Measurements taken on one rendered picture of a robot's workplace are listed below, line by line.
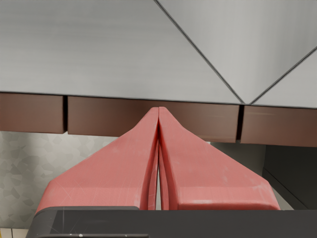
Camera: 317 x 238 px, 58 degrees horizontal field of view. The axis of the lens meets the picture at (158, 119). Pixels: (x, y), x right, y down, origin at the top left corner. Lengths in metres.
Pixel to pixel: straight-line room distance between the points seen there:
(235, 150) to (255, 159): 0.09
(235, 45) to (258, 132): 0.10
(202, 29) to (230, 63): 0.04
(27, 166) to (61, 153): 0.06
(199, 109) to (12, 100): 0.19
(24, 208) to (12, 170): 0.07
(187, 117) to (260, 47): 0.10
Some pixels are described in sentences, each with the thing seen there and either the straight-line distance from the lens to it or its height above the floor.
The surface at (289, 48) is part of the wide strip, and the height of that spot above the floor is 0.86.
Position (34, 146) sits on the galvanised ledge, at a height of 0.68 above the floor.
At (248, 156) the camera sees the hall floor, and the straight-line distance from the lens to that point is 1.22.
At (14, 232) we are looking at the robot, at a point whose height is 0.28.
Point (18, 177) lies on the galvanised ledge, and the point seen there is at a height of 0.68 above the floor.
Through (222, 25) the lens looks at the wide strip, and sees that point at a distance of 0.27.
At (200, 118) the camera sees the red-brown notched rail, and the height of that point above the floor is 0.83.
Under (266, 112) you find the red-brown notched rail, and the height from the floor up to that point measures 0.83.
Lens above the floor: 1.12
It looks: 80 degrees down
